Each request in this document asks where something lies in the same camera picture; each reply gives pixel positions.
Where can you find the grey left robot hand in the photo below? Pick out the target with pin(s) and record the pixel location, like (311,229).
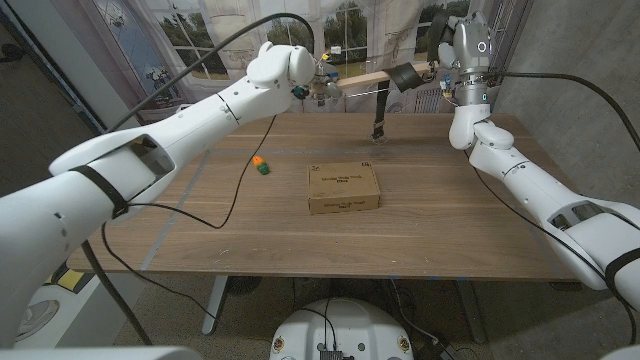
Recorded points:
(325,85)

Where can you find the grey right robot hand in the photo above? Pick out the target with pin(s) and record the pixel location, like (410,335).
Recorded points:
(467,50)

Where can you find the wooden bar with metal clips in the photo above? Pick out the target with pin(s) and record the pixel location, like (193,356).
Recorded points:
(367,79)

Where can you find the black belt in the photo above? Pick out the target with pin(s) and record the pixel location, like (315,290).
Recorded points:
(407,75)

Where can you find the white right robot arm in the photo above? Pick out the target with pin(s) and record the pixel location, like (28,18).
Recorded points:
(550,200)

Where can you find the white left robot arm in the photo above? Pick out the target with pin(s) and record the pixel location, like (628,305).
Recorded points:
(150,160)

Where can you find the orange green toy carrot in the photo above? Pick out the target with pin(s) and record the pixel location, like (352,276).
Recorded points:
(262,166)

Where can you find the brown cardboard box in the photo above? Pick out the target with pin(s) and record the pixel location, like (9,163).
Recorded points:
(345,187)

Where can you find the printed window backdrop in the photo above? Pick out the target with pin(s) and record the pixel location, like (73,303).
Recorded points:
(350,40)

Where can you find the black round floor fan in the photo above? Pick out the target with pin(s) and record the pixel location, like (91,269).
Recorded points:
(243,285)

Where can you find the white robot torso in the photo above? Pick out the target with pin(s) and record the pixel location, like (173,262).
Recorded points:
(340,325)

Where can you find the white table leg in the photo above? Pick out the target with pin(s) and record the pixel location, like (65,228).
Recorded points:
(215,305)
(472,315)

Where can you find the black power adapter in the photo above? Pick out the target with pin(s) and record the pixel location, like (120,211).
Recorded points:
(437,350)

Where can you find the yellow black floor item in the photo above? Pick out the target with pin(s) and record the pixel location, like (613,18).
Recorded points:
(70,277)

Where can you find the grey sneaker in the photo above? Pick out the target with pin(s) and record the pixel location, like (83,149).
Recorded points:
(35,320)

